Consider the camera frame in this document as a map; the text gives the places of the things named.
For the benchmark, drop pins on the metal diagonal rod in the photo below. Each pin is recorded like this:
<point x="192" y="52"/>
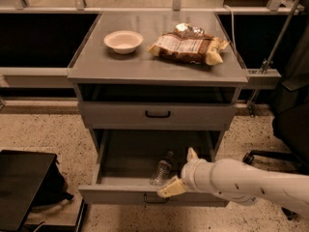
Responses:
<point x="273" y="6"/>

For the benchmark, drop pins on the clear plastic water bottle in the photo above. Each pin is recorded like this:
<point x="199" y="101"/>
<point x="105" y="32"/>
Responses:
<point x="162" y="170"/>

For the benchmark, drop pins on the white paper bowl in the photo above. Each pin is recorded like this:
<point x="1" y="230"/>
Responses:
<point x="123" y="42"/>

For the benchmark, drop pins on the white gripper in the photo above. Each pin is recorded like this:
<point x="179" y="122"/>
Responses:
<point x="192" y="172"/>

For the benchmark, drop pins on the black box at left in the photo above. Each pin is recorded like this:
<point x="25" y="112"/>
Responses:
<point x="27" y="180"/>

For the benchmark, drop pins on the black office chair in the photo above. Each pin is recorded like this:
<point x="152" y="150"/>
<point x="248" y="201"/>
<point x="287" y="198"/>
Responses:
<point x="291" y="121"/>

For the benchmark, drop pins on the black drawer handle lower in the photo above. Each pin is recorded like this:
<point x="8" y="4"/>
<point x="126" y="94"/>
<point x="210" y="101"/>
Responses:
<point x="151" y="198"/>

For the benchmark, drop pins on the open grey lower drawer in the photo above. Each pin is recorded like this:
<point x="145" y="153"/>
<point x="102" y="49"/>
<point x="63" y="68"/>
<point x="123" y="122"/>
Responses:
<point x="127" y="160"/>

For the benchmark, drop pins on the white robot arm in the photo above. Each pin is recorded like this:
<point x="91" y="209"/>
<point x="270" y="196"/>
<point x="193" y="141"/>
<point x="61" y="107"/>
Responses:
<point x="241" y="183"/>

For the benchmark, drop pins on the grey drawer cabinet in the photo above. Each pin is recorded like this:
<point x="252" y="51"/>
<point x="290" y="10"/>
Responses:
<point x="99" y="74"/>

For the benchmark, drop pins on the black drawer handle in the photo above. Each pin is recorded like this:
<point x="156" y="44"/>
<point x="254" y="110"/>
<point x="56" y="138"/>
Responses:
<point x="151" y="198"/>
<point x="157" y="115"/>

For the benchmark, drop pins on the brown yellow chip bag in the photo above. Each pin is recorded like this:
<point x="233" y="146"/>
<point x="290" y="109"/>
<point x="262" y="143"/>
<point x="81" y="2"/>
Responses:
<point x="189" y="44"/>

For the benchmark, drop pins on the black drawer handle upper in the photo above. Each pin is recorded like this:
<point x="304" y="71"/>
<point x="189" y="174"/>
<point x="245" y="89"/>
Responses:
<point x="157" y="115"/>

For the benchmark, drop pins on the closed grey upper drawer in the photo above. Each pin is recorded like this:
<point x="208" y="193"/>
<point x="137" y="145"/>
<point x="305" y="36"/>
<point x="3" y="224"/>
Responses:
<point x="131" y="116"/>

